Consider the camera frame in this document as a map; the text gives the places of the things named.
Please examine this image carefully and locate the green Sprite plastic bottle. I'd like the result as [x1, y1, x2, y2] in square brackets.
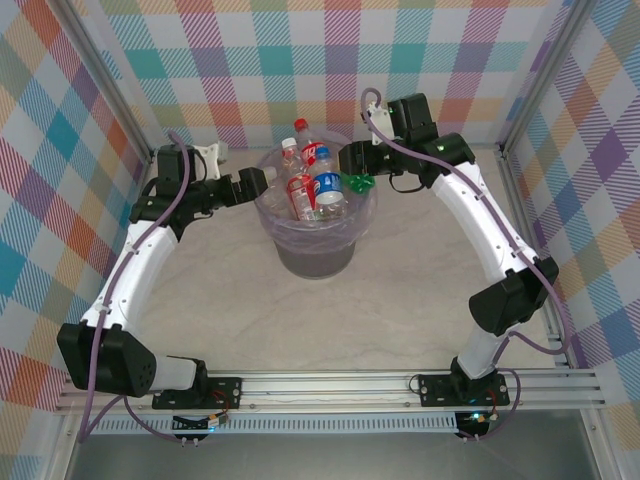
[343, 173, 376, 195]

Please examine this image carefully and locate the clear cola bottle red label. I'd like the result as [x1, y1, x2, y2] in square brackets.
[293, 117, 326, 171]

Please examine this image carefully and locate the grey round waste bin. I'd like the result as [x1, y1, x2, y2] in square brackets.
[253, 130, 379, 280]

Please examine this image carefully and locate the left black connector board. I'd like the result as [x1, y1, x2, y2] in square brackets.
[171, 412, 231, 447]

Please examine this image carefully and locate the black connector board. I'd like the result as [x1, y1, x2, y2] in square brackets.
[453, 409, 502, 444]
[171, 412, 231, 447]

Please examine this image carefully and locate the right black connector board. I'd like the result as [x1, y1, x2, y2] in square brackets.
[453, 409, 502, 444]

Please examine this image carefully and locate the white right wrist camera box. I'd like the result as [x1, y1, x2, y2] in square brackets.
[360, 99, 394, 132]

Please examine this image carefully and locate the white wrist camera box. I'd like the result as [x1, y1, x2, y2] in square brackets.
[360, 99, 394, 132]
[192, 142, 227, 182]

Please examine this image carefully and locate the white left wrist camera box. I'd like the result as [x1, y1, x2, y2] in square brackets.
[192, 142, 227, 182]

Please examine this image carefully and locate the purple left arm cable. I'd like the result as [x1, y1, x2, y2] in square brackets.
[77, 130, 221, 445]

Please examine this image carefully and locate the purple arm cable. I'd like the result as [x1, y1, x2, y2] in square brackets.
[77, 130, 221, 445]
[360, 87, 571, 444]

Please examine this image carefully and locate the aluminium frame post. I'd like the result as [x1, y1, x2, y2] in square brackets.
[498, 0, 596, 156]
[58, 0, 155, 162]

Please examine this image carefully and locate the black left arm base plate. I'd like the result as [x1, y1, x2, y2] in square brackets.
[151, 375, 245, 412]

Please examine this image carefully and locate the aluminium mounting rail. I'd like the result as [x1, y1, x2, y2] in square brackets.
[53, 368, 610, 417]

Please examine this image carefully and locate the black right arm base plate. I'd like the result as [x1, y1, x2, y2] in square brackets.
[416, 373, 512, 410]

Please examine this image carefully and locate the white slotted cable duct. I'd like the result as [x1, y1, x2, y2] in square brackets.
[78, 417, 460, 436]

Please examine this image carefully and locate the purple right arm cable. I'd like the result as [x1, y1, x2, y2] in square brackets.
[360, 87, 571, 444]

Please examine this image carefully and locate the aluminium frame leg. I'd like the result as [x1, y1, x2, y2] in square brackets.
[47, 414, 84, 480]
[579, 410, 615, 480]

